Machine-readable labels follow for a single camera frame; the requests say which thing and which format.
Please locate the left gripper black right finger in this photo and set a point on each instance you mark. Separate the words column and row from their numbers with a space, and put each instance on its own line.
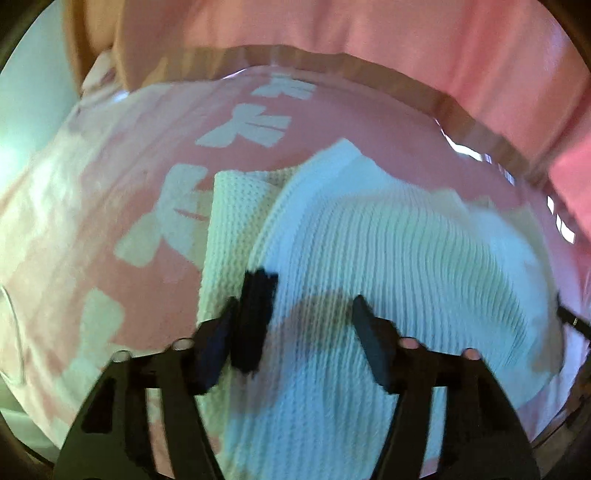
column 483, row 437

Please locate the pink curtain brown hem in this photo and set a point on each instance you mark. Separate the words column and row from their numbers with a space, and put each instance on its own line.
column 511, row 78

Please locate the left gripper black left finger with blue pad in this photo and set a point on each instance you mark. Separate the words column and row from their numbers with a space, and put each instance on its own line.
column 110, row 437

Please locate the white knitted sweater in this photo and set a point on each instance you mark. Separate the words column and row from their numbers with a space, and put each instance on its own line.
column 451, row 273

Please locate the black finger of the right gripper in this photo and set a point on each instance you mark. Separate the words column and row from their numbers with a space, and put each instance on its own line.
column 580, row 324

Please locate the pink bedsheet white bows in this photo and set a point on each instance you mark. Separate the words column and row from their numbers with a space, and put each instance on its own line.
column 103, row 235

